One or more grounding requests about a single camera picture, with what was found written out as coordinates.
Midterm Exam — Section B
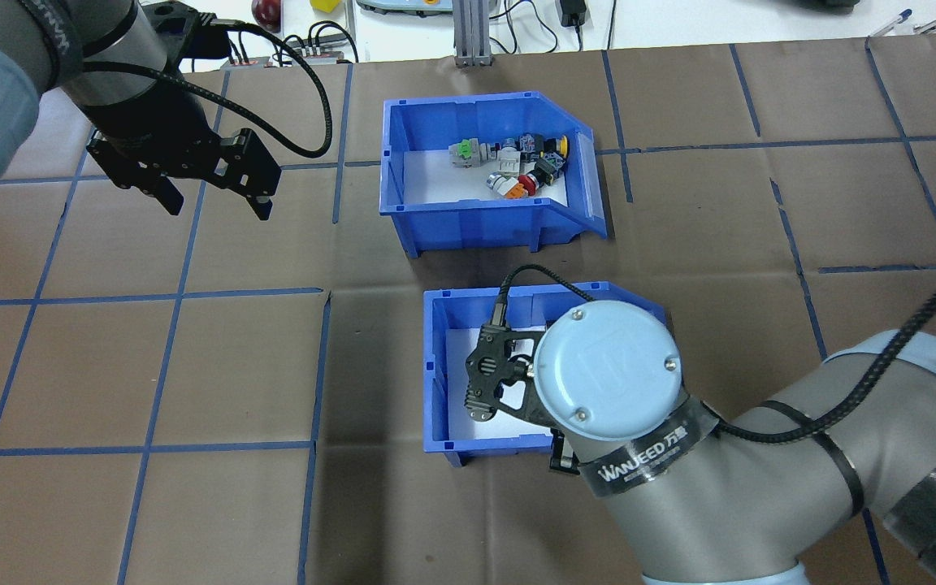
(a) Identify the blue plastic relay bin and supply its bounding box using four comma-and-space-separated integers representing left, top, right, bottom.
422, 280, 669, 469

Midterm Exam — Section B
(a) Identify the blue plastic button bin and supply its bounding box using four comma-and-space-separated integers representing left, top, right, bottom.
379, 91, 609, 259

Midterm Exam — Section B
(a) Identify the green head push button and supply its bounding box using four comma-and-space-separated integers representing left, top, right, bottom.
448, 136, 503, 169

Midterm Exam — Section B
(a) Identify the white orange push button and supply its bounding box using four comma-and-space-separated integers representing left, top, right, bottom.
487, 171, 535, 201

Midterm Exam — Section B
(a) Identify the red head button black body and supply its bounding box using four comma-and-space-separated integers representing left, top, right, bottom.
517, 158, 564, 193

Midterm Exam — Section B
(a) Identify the pile of small electrical parts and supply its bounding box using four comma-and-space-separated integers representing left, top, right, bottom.
401, 149, 570, 208

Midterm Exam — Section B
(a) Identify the blue grey teach pendant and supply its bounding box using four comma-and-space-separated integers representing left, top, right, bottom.
354, 0, 458, 17

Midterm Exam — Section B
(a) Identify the white pen blue cap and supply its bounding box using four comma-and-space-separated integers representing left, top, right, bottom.
869, 8, 916, 38

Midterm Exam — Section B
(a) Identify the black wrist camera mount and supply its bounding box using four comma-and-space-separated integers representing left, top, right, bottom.
462, 321, 519, 427
141, 0, 233, 64

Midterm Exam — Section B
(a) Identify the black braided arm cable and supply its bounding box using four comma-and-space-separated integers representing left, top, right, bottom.
496, 262, 936, 446
78, 23, 336, 161

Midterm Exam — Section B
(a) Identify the aluminium profile post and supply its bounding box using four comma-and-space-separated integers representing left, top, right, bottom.
452, 0, 496, 68

